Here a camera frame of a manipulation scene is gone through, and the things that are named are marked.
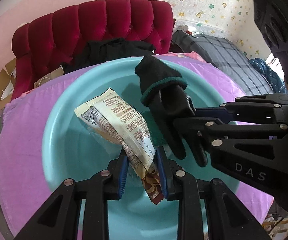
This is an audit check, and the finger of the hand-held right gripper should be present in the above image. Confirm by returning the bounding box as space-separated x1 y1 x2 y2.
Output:
173 117 288 212
195 94 288 124

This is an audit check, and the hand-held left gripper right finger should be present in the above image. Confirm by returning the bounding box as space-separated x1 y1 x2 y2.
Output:
155 146 272 240

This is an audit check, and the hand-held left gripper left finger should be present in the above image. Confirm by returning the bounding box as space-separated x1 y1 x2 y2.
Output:
14 152 130 240

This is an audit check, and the green fuzzy cloth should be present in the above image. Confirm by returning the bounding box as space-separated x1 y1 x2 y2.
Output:
144 110 169 147

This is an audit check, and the beige and brown snack wrapper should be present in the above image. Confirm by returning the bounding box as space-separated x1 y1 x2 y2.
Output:
74 88 166 205

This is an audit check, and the light blue plastic basin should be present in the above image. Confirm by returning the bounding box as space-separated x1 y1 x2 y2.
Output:
42 56 240 240

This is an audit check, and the black knit glove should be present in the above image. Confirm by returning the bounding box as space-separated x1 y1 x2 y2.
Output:
135 54 208 168

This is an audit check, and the blue starry cloth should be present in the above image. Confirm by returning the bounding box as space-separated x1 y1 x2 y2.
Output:
249 58 287 94

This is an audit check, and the grey plaid blanket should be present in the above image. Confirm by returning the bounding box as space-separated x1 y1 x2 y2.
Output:
171 30 274 96

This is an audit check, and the pink bed sheet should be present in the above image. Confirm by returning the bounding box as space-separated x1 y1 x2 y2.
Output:
168 51 207 62

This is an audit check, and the white bottle with red label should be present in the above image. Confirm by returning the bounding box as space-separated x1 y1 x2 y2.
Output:
183 25 199 36

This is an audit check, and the purple quilted table cover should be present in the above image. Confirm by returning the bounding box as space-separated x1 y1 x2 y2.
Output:
0 52 274 240

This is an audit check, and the brown paper bag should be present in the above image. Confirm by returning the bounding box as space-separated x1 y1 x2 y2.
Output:
33 65 65 89

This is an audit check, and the black clothing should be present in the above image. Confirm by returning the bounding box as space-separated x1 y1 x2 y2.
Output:
64 38 157 74

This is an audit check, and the cardboard box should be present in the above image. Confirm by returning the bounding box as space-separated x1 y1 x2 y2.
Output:
0 57 17 110

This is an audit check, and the red tufted velvet sofa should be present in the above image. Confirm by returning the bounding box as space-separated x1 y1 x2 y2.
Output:
11 0 174 100

